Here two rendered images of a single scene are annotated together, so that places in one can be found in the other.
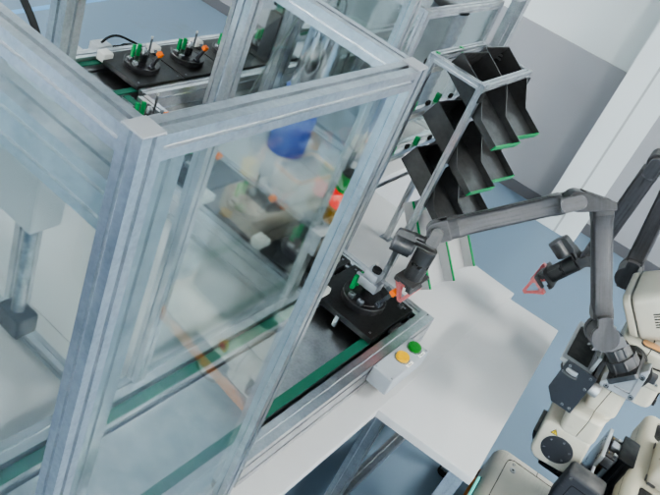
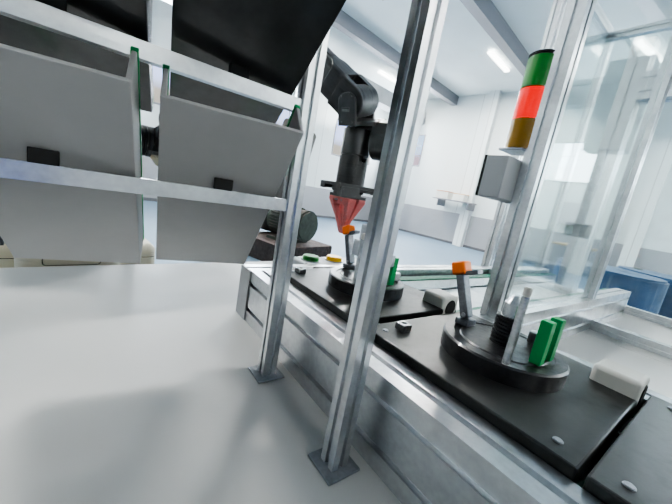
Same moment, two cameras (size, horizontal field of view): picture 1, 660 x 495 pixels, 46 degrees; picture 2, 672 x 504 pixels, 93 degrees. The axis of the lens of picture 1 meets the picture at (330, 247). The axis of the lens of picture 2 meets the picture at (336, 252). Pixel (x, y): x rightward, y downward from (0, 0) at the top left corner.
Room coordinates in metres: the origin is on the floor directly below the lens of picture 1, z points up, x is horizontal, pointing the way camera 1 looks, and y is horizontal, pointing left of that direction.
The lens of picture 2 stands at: (2.44, 0.06, 1.13)
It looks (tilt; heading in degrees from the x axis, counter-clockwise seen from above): 11 degrees down; 208
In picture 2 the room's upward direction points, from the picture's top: 10 degrees clockwise
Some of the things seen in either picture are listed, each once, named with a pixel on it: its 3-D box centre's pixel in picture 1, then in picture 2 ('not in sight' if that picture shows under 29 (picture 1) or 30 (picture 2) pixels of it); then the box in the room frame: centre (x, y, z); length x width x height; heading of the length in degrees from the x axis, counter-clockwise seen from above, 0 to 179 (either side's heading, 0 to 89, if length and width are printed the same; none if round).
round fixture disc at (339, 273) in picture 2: (363, 297); (365, 281); (1.90, -0.15, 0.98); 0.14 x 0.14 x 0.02
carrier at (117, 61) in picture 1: (143, 56); not in sight; (2.70, 0.96, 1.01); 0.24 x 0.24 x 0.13; 66
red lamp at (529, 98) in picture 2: not in sight; (531, 105); (1.78, 0.03, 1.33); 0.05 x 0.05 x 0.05
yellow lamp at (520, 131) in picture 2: not in sight; (523, 135); (1.78, 0.03, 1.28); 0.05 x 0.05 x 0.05
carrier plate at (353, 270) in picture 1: (361, 302); (363, 291); (1.90, -0.15, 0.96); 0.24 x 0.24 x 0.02; 66
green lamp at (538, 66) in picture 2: not in sight; (540, 74); (1.78, 0.03, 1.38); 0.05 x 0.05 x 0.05
